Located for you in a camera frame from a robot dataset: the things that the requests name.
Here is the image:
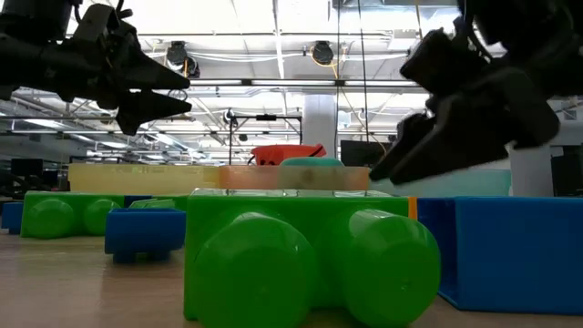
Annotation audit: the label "green toy brick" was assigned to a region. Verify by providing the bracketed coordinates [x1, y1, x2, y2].
[128, 194, 190, 211]
[19, 190, 127, 240]
[183, 187, 443, 328]

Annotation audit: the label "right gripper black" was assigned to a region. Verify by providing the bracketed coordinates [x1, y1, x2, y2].
[368, 27, 562, 186]

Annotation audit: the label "distant dark screens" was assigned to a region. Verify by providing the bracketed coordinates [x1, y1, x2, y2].
[9, 158, 45, 178]

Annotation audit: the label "translucent orange plastic tray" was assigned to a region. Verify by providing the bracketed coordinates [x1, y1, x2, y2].
[218, 164, 372, 191]

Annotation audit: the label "translucent green plastic tray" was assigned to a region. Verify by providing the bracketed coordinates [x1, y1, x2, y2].
[369, 159, 513, 199]

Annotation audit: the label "black cabinet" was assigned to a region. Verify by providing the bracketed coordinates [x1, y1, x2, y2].
[550, 145, 583, 198]

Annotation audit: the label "orange plastic bucket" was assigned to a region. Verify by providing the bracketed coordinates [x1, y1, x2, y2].
[250, 143, 328, 167]

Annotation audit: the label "distant black monitor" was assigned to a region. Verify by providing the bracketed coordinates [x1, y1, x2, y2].
[340, 139, 389, 168]

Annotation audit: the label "dark blue toy brick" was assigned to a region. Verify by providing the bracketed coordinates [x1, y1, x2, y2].
[0, 201, 25, 235]

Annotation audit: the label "translucent yellow plastic tray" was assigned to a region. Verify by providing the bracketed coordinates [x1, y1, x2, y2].
[67, 162, 220, 197]

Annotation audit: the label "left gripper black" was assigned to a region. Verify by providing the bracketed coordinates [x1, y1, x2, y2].
[45, 4, 193, 137]

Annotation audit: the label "white building pillar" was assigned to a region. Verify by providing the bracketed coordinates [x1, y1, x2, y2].
[302, 94, 339, 159]

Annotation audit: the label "translucent blue toy brick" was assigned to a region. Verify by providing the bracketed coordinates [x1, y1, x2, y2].
[104, 207, 188, 265]

